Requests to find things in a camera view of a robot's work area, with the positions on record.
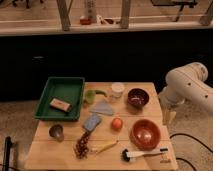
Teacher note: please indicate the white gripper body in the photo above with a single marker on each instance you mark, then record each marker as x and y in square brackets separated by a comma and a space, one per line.
[168, 113]

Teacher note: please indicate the red apple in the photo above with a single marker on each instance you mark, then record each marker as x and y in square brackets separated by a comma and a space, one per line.
[117, 124]

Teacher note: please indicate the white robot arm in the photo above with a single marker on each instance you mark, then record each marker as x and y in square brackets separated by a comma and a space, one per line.
[185, 83]

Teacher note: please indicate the white plastic cup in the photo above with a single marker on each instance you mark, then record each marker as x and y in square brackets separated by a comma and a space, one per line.
[117, 89]

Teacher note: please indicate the metal cup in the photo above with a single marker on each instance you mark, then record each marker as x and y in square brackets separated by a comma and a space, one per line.
[56, 132]

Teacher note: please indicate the dark purple bowl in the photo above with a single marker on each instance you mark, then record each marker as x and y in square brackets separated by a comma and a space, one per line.
[138, 98]

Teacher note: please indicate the orange red bowl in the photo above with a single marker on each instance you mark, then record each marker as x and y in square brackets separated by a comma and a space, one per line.
[145, 134]

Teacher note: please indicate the black white brush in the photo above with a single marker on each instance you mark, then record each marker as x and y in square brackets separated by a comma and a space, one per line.
[129, 155]

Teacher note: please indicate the grey cloth piece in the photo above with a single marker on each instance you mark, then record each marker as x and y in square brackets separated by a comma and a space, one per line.
[102, 107]

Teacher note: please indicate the yellow banana toy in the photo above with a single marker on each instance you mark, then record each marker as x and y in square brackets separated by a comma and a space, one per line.
[105, 146]

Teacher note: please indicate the red brown grapes bunch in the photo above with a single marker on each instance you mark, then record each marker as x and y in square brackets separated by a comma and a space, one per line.
[81, 149]

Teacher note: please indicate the green plastic tray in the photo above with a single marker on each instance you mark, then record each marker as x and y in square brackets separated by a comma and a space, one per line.
[65, 89]

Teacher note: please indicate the brown sponge block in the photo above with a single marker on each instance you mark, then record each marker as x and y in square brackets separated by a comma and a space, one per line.
[61, 105]

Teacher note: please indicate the red object on shelf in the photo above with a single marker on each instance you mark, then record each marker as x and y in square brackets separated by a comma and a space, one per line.
[85, 21]

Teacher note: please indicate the black stand left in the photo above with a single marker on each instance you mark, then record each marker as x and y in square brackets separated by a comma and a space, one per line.
[6, 157]

